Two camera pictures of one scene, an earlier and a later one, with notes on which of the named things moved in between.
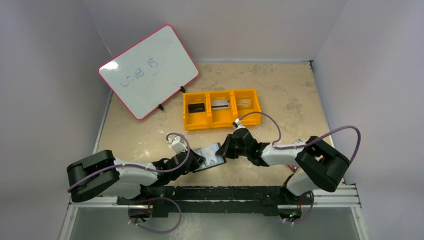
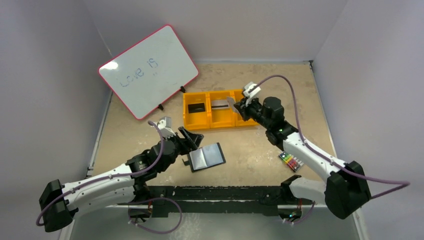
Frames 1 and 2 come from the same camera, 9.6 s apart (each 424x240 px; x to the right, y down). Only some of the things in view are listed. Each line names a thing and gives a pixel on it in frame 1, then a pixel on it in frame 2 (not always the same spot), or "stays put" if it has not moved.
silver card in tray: x=220 y=104 stays put
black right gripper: x=228 y=147 -> x=245 y=109
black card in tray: x=196 y=107 stays put
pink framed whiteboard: x=147 y=73 stays put
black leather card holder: x=212 y=158 stays put
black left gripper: x=197 y=160 -> x=192 y=139
